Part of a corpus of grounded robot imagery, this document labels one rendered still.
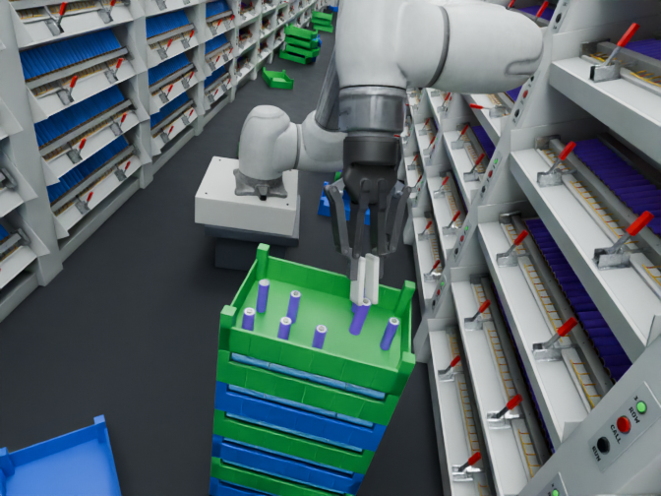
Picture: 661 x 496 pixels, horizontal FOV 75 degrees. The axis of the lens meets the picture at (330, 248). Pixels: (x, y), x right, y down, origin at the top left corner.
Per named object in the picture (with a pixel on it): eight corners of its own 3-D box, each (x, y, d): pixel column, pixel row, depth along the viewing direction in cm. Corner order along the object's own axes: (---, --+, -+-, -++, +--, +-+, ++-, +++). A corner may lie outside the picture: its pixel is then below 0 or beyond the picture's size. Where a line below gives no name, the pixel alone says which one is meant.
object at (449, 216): (447, 275, 131) (445, 236, 124) (427, 187, 182) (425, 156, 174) (517, 267, 128) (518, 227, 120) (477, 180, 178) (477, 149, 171)
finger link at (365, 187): (373, 179, 58) (363, 178, 58) (362, 261, 60) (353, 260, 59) (360, 178, 62) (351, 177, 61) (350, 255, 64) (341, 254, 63)
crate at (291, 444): (212, 434, 82) (213, 408, 78) (246, 355, 99) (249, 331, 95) (365, 475, 81) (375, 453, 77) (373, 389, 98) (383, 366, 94)
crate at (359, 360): (217, 349, 69) (219, 313, 64) (256, 275, 86) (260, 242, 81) (400, 398, 68) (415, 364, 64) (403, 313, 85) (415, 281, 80)
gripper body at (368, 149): (384, 138, 64) (381, 200, 66) (331, 135, 61) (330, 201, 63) (412, 136, 57) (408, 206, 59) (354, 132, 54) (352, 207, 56)
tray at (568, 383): (559, 462, 62) (568, 402, 55) (477, 238, 113) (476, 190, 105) (718, 459, 59) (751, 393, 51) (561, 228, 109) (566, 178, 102)
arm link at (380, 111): (329, 93, 60) (327, 137, 61) (357, 84, 52) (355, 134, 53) (385, 98, 64) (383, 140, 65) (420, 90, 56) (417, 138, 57)
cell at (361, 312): (347, 333, 66) (359, 302, 62) (349, 325, 67) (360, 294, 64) (359, 337, 66) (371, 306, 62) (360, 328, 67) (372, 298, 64)
